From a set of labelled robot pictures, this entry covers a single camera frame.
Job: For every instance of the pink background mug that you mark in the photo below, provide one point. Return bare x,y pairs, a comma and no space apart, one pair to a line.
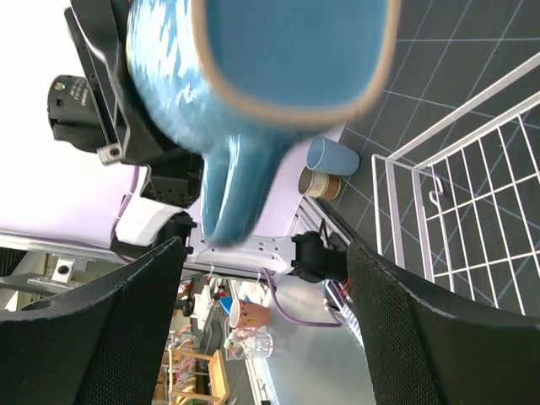
248,315

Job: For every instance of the light blue plastic cup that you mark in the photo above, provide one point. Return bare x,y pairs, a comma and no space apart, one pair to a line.
331,157

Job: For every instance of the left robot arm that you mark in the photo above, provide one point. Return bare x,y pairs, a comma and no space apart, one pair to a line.
313,256

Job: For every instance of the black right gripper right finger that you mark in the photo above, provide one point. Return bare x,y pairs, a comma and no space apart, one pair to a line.
427,345

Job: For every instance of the black grid mat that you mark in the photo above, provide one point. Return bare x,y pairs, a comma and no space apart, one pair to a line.
447,53

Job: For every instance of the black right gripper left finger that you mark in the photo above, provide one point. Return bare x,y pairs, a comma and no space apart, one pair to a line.
100,343

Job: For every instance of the clear glass cup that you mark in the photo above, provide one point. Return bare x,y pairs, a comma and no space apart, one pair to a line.
250,344

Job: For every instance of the blue glazed ceramic mug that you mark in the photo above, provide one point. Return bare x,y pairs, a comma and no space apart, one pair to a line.
242,82

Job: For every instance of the white wire dish rack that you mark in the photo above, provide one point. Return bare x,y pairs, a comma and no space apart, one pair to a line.
459,204

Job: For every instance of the white slotted cable duct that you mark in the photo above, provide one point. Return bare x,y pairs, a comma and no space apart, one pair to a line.
342,310

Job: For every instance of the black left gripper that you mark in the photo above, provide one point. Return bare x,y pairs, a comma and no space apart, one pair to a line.
101,112

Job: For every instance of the brown and cream cup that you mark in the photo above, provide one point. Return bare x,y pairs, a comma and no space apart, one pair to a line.
319,185

